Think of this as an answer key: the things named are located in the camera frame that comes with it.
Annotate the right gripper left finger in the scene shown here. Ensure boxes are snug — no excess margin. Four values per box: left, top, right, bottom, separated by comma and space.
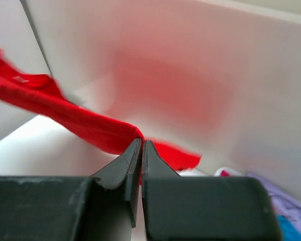
91, 138, 142, 228

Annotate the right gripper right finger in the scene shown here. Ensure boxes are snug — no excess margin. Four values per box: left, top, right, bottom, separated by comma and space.
141, 141, 180, 177

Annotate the red t shirt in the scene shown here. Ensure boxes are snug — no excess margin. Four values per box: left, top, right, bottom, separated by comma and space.
0, 44, 203, 171

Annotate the white plastic laundry basket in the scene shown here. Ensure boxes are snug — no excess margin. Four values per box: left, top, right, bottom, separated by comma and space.
178, 167, 245, 177

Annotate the pink t shirt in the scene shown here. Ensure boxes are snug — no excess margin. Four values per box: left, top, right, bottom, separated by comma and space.
220, 170, 231, 177

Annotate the lavender t shirt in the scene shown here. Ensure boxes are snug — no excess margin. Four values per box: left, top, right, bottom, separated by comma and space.
247, 173, 301, 234

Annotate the blue t shirt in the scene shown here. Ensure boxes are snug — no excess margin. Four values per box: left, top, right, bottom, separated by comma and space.
277, 215, 301, 241

